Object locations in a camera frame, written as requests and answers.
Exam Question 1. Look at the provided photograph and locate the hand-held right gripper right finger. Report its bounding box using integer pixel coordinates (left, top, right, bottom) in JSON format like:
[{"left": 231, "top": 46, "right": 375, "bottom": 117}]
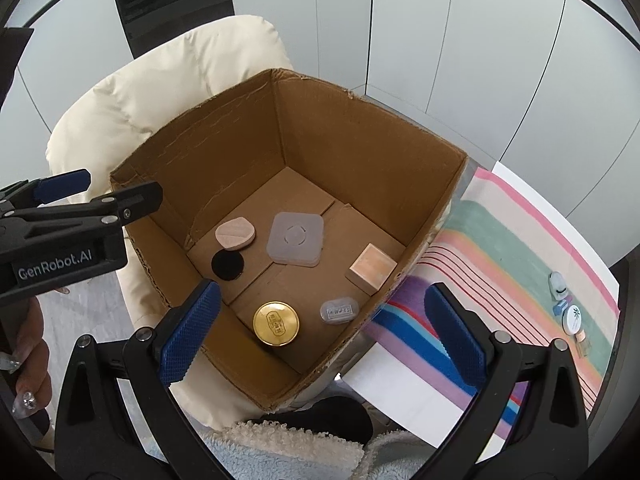
[{"left": 424, "top": 282, "right": 591, "bottom": 480}]

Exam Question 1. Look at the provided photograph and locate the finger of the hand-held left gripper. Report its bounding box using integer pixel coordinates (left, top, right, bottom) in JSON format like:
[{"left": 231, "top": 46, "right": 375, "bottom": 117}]
[
  {"left": 0, "top": 169, "right": 92, "bottom": 207},
  {"left": 0, "top": 181, "right": 164, "bottom": 242}
]

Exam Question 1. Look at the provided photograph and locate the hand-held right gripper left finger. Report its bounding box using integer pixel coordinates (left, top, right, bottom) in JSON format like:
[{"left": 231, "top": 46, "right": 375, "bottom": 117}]
[{"left": 52, "top": 280, "right": 222, "bottom": 480}]

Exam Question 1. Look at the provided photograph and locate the peach rounded compact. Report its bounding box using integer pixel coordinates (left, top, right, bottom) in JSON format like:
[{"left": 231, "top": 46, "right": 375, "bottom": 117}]
[{"left": 215, "top": 216, "right": 257, "bottom": 251}]

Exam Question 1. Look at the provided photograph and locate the square white box peach top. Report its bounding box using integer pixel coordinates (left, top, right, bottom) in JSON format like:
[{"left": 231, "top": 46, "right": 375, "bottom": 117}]
[{"left": 345, "top": 243, "right": 398, "bottom": 296}]

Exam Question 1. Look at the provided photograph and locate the grey translucent square case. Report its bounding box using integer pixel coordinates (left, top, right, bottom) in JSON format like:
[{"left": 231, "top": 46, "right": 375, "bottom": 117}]
[{"left": 267, "top": 211, "right": 324, "bottom": 267}]

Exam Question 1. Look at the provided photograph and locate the brown cardboard box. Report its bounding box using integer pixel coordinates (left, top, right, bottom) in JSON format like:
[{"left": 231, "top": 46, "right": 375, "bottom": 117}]
[{"left": 109, "top": 67, "right": 470, "bottom": 411}]

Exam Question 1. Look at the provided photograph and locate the person's left hand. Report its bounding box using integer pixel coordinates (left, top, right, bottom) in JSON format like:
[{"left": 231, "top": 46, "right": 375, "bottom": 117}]
[{"left": 0, "top": 297, "right": 53, "bottom": 418}]

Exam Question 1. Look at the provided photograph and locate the black round disc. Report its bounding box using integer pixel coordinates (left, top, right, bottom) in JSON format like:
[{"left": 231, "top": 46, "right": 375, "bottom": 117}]
[{"left": 211, "top": 249, "right": 246, "bottom": 281}]

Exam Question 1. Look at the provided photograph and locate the gold round tin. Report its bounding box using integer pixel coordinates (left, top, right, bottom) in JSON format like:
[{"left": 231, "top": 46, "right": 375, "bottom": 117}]
[{"left": 252, "top": 301, "right": 301, "bottom": 347}]

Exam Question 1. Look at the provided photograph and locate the striped colourful cloth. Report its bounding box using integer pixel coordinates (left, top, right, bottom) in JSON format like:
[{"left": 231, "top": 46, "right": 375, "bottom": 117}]
[{"left": 345, "top": 167, "right": 621, "bottom": 443}]

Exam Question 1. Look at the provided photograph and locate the cream padded cushion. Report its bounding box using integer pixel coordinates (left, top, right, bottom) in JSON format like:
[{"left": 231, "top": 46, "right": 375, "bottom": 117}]
[{"left": 45, "top": 14, "right": 301, "bottom": 431}]

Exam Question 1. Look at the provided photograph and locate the small clear cap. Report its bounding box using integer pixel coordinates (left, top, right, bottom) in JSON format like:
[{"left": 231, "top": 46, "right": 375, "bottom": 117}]
[{"left": 547, "top": 271, "right": 572, "bottom": 302}]

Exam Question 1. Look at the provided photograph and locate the small grey oblong case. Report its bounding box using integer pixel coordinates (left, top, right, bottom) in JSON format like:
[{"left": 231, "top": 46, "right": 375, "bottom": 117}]
[{"left": 320, "top": 296, "right": 360, "bottom": 326}]

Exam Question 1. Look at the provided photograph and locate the orange bottle white cap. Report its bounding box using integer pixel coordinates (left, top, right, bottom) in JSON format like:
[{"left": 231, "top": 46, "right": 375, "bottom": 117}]
[{"left": 561, "top": 303, "right": 591, "bottom": 360}]

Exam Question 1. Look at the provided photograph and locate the light blue fluffy robe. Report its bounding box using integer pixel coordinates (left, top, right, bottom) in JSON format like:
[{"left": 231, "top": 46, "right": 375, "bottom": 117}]
[{"left": 150, "top": 420, "right": 481, "bottom": 480}]

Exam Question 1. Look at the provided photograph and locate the black screen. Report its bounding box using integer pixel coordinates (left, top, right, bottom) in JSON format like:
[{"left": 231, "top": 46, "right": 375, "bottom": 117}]
[{"left": 109, "top": 0, "right": 236, "bottom": 58}]

